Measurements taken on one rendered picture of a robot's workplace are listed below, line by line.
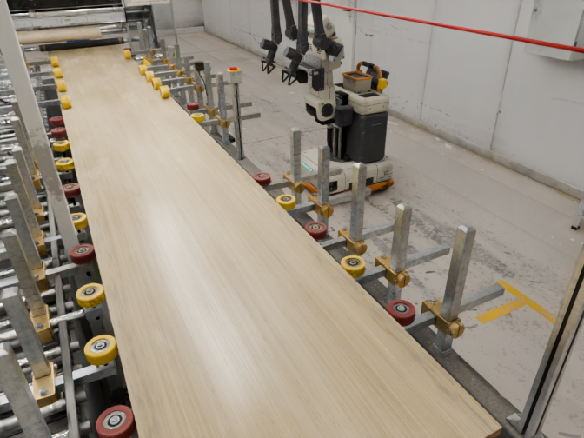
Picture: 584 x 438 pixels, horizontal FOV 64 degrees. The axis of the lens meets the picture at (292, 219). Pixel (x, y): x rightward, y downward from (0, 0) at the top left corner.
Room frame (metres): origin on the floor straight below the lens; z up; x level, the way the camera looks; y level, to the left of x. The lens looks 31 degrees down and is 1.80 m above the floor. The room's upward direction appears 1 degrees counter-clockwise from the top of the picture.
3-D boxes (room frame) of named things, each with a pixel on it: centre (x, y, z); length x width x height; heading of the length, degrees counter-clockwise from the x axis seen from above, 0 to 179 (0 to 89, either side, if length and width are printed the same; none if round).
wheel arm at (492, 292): (1.09, -0.48, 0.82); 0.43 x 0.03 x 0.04; 116
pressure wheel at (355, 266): (1.23, -0.20, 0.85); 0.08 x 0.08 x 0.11
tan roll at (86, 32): (5.17, 2.15, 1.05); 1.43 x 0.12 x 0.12; 116
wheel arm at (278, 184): (1.99, -0.05, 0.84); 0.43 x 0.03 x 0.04; 116
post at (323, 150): (1.71, -0.13, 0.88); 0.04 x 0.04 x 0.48; 26
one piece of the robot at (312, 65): (3.47, -0.16, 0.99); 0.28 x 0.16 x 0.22; 26
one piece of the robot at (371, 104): (3.64, -0.51, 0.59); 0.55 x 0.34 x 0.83; 26
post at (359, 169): (1.49, -0.24, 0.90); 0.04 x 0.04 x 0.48; 26
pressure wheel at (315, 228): (1.46, -0.09, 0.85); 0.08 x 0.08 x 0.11
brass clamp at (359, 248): (1.51, -0.23, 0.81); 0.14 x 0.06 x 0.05; 26
